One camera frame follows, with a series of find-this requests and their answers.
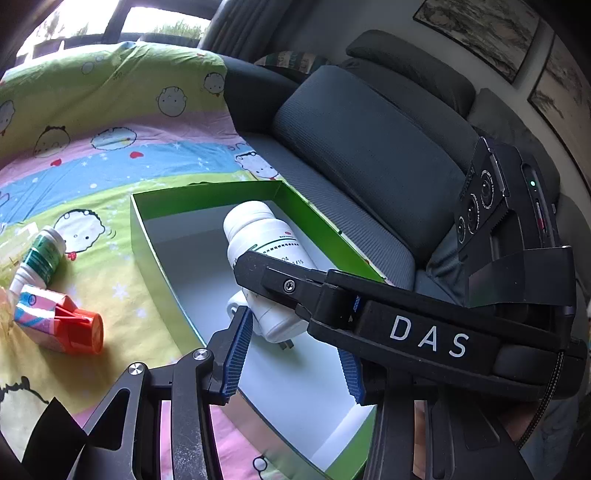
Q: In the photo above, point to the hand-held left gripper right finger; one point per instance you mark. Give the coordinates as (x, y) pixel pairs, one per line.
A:
(354, 381)

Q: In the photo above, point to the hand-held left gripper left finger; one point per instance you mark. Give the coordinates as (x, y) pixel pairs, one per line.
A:
(234, 355)

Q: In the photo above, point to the dark grey cushion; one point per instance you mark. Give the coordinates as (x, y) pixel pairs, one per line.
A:
(364, 152)

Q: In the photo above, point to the white pill bottle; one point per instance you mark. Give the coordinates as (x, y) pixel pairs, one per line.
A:
(258, 230)

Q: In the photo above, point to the window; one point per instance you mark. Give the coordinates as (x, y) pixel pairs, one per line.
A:
(138, 21)

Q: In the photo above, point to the green and white bottle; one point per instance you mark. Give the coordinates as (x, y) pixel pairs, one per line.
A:
(44, 256)

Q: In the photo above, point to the patterned pillow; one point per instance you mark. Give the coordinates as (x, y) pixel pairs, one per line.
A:
(291, 59)

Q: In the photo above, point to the clear plastic toy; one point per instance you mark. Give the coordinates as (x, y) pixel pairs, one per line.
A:
(5, 300)

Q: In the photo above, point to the green cardboard box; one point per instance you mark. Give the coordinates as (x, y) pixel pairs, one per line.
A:
(184, 240)

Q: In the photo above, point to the printed cartoon blanket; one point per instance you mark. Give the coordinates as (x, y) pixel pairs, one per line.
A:
(115, 152)

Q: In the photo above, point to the white plug adapter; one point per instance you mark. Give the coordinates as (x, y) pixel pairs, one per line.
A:
(277, 325)

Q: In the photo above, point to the grey curtain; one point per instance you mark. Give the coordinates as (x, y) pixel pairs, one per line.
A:
(231, 23)

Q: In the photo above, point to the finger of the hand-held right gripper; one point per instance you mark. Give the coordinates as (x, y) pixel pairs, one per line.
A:
(277, 286)

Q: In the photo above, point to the dark grey sofa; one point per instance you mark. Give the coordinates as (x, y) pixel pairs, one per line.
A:
(323, 184)

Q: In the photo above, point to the framed wall picture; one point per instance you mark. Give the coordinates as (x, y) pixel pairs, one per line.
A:
(480, 27)
(561, 94)

